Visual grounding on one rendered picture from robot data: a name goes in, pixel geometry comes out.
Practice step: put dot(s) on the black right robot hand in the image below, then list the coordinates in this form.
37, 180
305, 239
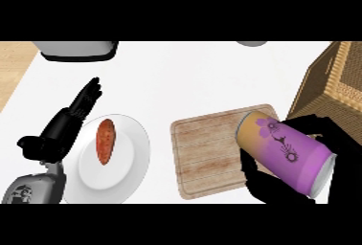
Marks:
346, 166

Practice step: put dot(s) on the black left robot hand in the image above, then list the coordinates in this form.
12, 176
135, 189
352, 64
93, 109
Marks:
56, 134

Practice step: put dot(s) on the purple and orange can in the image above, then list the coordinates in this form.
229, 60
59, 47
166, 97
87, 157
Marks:
290, 151

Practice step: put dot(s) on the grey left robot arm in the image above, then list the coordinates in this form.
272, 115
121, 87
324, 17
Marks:
33, 188

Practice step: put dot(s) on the brown wicker basket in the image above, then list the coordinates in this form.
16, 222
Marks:
330, 95

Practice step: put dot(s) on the wooden cutting board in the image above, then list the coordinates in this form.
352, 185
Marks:
212, 153

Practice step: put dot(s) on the red sweet potato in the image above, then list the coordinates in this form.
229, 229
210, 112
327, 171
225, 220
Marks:
105, 141

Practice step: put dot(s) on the white plate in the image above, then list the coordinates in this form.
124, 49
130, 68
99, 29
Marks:
108, 159

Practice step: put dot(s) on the grey and black appliance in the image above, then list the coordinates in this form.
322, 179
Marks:
77, 49

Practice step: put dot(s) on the grey round object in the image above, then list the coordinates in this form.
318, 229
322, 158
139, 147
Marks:
251, 43

